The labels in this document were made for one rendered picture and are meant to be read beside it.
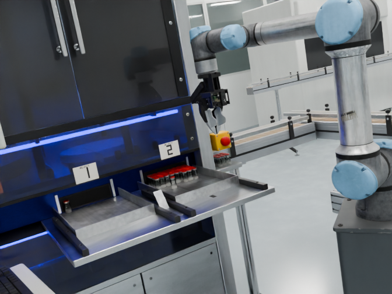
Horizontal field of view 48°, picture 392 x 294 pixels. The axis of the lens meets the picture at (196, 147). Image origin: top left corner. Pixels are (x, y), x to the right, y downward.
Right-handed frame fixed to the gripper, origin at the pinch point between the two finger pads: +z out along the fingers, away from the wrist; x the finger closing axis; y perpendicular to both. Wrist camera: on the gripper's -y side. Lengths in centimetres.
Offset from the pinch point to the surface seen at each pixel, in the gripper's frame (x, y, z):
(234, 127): 333, -482, 90
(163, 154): -10.2, -24.5, 7.9
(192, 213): -22.5, 15.1, 20.1
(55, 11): -40, -18, -49
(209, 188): -7.2, 1.3, 19.1
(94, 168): -38.1, -24.8, 5.9
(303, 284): 70, -51, 109
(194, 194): -13.4, 1.2, 19.3
